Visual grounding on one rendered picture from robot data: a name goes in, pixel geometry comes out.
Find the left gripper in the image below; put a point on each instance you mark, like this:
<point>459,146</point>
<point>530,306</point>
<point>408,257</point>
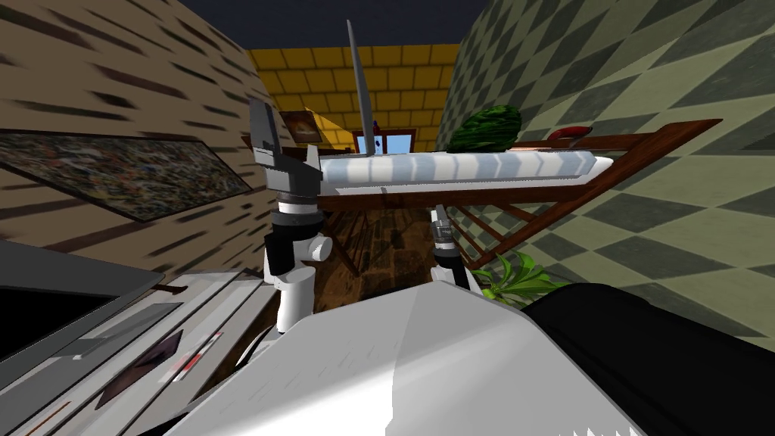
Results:
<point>295,178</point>

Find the window with brown frame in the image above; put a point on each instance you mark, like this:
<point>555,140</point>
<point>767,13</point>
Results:
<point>396,144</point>

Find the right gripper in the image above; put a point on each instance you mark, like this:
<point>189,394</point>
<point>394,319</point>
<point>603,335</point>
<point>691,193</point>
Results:
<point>441,225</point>

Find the green leafy plant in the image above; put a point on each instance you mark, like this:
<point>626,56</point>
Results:
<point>519,280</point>

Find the large speckled wall picture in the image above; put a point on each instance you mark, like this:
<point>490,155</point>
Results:
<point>121,175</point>

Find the small brown wall picture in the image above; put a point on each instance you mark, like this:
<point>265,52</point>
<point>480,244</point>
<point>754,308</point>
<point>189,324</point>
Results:
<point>301,127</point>

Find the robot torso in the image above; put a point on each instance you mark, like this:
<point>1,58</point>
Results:
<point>393,375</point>

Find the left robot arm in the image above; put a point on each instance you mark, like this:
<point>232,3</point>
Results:
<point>295,290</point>

